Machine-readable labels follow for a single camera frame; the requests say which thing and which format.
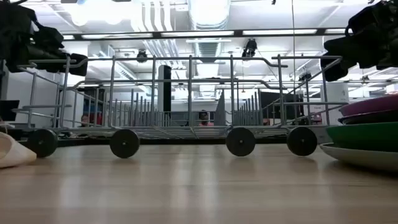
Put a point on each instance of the person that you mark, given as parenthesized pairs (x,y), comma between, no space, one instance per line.
(203,118)
(84,120)

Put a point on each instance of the black monitor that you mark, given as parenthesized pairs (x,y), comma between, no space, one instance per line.
(270,105)

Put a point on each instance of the black ceiling camera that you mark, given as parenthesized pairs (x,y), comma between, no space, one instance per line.
(142,56)
(249,48)

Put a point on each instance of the white cabinet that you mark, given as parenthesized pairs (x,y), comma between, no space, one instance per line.
(337,96)

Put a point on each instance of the dark box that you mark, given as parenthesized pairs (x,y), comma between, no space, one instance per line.
(8,110)

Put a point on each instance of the green plate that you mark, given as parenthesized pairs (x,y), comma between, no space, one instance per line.
(363,137)

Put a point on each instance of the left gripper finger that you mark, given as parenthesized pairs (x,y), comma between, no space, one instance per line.
(79,65)

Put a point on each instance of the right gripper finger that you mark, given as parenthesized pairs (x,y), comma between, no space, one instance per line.
(342,48)
(334,70)

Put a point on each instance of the black overhead rig beam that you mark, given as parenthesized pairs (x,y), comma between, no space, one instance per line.
(199,33)

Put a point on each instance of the black pillar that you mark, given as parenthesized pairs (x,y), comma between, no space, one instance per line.
(164,87)

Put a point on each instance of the grey plate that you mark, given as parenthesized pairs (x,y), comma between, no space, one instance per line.
(363,158)

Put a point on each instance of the purple plate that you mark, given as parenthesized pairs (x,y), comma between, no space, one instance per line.
(373,105)

